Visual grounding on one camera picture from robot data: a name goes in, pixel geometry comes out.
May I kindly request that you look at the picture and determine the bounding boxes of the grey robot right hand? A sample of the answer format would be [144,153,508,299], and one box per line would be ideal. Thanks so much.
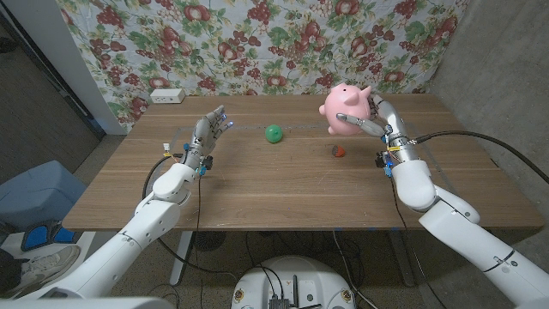
[336,94,420,165]

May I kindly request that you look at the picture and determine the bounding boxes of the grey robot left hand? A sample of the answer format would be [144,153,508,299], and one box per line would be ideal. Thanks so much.
[184,104,235,169]

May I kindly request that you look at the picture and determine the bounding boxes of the pink plastic piggy bank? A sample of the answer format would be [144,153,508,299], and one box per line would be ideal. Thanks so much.
[318,82,373,136]

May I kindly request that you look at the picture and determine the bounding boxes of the green ball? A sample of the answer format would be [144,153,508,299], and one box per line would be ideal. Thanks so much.
[263,124,284,144]

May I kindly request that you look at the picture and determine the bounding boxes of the white power strip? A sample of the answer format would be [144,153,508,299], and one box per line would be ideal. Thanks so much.
[149,88,186,105]

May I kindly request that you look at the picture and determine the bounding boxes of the round black floor fan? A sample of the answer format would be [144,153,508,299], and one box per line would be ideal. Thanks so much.
[192,230,227,252]

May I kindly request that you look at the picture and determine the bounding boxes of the floral fruit print backdrop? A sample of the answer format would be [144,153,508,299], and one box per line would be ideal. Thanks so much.
[55,0,471,132]

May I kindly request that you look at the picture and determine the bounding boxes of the white table leg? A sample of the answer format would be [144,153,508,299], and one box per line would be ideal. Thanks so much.
[169,230,195,287]

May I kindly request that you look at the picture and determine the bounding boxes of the grey table leg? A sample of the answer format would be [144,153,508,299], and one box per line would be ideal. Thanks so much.
[388,229,416,288]

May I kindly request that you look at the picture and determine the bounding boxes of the white robot torso base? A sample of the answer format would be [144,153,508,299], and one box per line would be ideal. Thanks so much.
[230,255,356,309]

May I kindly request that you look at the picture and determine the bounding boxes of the blue-grey plastic bin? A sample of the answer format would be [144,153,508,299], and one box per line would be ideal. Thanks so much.
[0,160,88,233]

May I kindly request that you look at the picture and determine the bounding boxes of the blue foot pedal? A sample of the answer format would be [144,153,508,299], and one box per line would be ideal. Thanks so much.
[20,218,78,252]

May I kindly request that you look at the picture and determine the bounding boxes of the grey sneaker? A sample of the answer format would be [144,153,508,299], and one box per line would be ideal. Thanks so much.
[8,244,82,297]

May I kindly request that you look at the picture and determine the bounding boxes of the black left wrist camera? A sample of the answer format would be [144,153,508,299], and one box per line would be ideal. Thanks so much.
[197,154,214,177]

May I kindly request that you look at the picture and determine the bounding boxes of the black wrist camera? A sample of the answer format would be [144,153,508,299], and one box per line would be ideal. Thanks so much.
[375,150,395,178]
[197,154,214,177]

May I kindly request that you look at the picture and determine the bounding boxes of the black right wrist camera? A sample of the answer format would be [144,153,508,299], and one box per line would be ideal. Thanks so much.
[375,150,395,178]

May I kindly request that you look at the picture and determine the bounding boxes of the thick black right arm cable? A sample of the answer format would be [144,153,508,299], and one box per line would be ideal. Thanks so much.
[411,130,549,185]

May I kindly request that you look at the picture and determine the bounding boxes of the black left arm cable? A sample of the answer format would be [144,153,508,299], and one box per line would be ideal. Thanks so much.
[142,153,237,284]

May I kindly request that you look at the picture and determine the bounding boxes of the white wall pillar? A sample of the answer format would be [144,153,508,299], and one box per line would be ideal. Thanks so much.
[2,0,128,136]

